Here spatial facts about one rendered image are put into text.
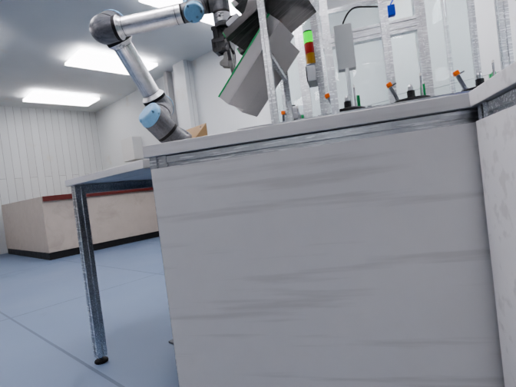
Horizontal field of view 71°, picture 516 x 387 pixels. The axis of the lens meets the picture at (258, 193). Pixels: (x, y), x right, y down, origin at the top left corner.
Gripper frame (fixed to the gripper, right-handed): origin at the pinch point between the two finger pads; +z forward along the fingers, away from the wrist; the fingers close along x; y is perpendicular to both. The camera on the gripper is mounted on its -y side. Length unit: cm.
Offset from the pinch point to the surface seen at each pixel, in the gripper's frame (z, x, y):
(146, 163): 38, 43, 22
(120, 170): 39, 37, 36
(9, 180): -25, -430, 615
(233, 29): 2.4, 43.6, -13.9
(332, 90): 27, 48, -41
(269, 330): 84, 70, -20
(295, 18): -4.5, 24.8, -30.9
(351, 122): 39, 70, -44
